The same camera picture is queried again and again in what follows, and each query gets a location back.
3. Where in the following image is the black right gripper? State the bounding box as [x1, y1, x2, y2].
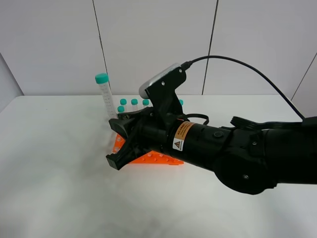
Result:
[106, 107, 186, 170]

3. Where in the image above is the teal-capped test tube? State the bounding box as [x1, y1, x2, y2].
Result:
[95, 73, 117, 119]

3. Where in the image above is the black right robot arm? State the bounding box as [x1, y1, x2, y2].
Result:
[106, 107, 317, 195]

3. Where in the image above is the second row left tube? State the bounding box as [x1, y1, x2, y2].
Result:
[117, 106, 125, 113]

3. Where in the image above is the orange test tube rack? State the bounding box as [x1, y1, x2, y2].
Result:
[112, 134, 184, 166]

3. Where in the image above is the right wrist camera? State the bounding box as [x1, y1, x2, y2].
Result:
[139, 63, 186, 118]

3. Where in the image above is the right camera cable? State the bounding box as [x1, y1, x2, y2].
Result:
[180, 55, 307, 121]

